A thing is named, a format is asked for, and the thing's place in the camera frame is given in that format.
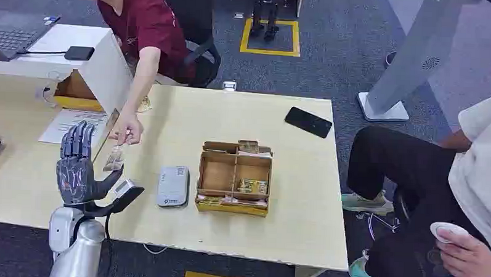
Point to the person's right hand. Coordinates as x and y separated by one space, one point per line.
126 129

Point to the person's hand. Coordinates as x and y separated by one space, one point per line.
470 257

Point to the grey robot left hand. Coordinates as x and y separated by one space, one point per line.
76 176

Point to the small printed card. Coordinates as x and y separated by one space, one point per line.
114 159

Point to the white round remote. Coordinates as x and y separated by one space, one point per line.
446 229

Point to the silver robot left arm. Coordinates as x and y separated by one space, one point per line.
78 246

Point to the printed paper sheet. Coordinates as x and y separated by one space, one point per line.
72 125

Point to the brown cardboard box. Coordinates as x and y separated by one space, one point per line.
73 93

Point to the white desk riser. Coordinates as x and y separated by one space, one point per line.
105 67

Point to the black power bank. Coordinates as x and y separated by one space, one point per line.
79 53

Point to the person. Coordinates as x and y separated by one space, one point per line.
151 32
411 172

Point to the small silver floor socket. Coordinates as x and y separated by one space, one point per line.
229 86

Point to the teal shoe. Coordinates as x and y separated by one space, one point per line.
357 270

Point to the pale green shoe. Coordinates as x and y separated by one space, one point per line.
365 203

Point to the wooden card box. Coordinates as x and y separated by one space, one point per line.
233 182

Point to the black office chair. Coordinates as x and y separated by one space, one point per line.
200 34

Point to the grey laptop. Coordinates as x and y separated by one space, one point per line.
10 35

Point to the black robot legs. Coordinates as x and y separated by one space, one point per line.
268 16

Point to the black smartphone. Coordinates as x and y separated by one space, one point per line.
308 122

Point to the white pillar stand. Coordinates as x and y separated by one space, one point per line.
411 53

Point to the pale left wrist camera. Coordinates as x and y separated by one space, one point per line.
125 189

